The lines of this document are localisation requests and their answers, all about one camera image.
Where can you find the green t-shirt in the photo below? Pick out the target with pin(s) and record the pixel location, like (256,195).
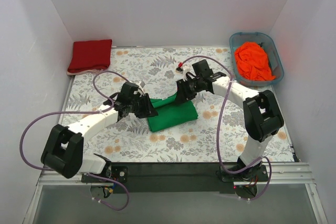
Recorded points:
(170,113)

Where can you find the blue plastic bin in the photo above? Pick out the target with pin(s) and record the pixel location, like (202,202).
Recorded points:
(267,44)

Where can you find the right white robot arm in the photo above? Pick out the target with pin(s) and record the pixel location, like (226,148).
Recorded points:
(262,115)

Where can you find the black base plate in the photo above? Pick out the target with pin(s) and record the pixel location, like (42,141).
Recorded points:
(175,177)

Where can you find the aluminium frame rail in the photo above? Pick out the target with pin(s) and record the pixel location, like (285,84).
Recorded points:
(282,173)

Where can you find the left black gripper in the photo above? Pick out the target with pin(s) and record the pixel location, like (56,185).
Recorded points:
(146,106)

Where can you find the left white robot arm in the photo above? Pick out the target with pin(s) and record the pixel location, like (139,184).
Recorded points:
(64,149)

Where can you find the folded pink cloth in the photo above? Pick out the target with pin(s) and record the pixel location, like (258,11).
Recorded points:
(74,72)

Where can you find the floral table mat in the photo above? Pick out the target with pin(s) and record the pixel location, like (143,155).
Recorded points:
(217,133)

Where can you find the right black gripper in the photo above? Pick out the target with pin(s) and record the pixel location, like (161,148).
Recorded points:
(182,91)

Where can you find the orange t-shirt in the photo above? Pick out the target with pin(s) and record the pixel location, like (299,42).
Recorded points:
(252,62)

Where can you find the folded red t-shirt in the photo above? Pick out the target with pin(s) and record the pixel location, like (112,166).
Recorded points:
(92,54)

